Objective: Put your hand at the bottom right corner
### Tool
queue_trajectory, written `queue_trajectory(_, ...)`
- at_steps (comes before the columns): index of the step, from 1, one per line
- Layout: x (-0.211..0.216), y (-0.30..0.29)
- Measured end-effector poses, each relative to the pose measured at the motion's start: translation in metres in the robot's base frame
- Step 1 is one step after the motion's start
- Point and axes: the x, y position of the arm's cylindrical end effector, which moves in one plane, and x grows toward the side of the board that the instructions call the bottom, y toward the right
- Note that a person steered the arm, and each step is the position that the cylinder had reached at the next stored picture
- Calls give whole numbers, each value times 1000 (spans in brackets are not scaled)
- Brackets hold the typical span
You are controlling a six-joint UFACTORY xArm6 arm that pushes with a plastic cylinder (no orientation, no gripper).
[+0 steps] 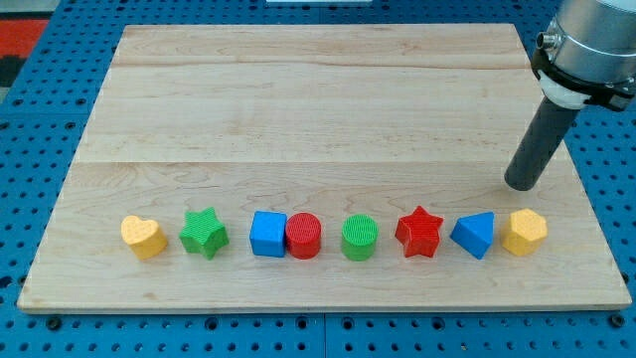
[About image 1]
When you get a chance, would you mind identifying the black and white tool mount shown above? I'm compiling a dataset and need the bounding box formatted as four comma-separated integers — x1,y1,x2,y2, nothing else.
531,49,635,111

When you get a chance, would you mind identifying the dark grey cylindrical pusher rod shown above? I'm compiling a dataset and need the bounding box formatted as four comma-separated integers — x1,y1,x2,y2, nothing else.
504,97,579,191

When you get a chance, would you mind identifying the blue triangle block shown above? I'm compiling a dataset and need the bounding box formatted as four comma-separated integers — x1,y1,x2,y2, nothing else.
450,212,495,260

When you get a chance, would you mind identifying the yellow hexagon block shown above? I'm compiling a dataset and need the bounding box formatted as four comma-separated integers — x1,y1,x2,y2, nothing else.
501,209,549,257

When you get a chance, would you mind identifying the red cylinder block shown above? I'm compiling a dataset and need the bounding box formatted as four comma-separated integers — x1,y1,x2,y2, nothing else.
284,213,322,260

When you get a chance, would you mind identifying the yellow heart block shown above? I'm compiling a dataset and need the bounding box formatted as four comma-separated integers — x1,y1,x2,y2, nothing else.
120,216,168,261

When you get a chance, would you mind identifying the light wooden board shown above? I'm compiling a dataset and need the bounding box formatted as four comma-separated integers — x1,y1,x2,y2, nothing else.
18,23,632,314

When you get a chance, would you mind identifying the blue cube block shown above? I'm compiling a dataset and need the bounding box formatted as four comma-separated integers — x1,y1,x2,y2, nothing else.
249,211,287,258

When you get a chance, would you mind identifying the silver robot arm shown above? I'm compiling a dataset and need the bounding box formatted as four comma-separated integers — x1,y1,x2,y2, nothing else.
504,0,635,191

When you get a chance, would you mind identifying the red and black mat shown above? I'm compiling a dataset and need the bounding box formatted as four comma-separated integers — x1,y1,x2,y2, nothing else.
1,12,50,88

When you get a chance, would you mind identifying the green star block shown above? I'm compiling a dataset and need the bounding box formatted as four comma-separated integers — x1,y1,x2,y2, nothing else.
179,207,230,260

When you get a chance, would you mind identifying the red star block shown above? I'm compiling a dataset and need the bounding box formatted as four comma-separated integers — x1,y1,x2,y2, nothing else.
395,206,443,258

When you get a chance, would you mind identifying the green cylinder block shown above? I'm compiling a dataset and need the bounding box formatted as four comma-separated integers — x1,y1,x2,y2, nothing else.
341,214,379,262

